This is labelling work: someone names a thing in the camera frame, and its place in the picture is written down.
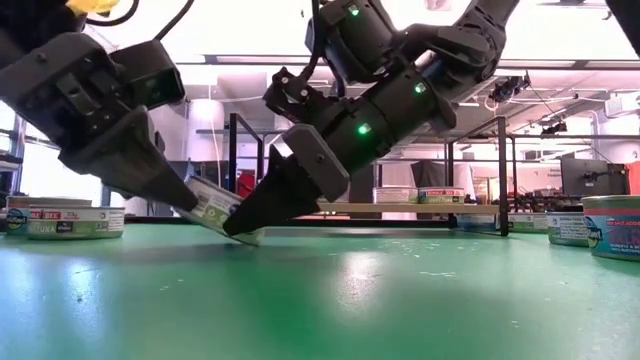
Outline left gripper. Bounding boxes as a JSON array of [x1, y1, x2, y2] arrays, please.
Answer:
[[0, 32, 199, 213]]

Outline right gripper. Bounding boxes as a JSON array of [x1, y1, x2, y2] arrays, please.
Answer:
[[222, 122, 382, 237]]

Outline black monitor on arm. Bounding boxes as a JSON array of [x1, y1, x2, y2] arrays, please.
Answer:
[[559, 158, 630, 197]]

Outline white round column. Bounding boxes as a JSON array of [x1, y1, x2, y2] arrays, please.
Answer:
[[185, 98, 226, 166]]

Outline black flat screen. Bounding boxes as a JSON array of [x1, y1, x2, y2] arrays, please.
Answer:
[[348, 164, 384, 205]]

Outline blue salmon can gold lid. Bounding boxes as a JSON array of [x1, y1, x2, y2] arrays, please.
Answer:
[[581, 194, 640, 263], [5, 195, 94, 236], [456, 213, 501, 233]]

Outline green table mat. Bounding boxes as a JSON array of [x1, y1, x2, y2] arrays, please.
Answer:
[[0, 223, 640, 360]]

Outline red panel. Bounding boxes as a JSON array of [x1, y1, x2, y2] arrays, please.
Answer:
[[624, 160, 640, 196]]

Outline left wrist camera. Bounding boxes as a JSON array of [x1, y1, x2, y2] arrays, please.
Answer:
[[109, 39, 187, 111]]

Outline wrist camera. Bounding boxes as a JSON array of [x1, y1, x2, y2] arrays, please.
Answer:
[[263, 66, 332, 124], [109, 39, 187, 111]]

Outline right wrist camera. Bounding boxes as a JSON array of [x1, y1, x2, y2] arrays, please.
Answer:
[[263, 66, 332, 124]]

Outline yellow cable tag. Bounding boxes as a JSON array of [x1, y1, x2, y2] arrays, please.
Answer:
[[64, 0, 121, 16]]

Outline black ceiling camera rig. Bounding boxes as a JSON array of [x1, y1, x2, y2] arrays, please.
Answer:
[[488, 73, 532, 105]]

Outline white wall unit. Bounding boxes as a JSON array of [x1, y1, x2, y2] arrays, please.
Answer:
[[603, 91, 640, 119]]

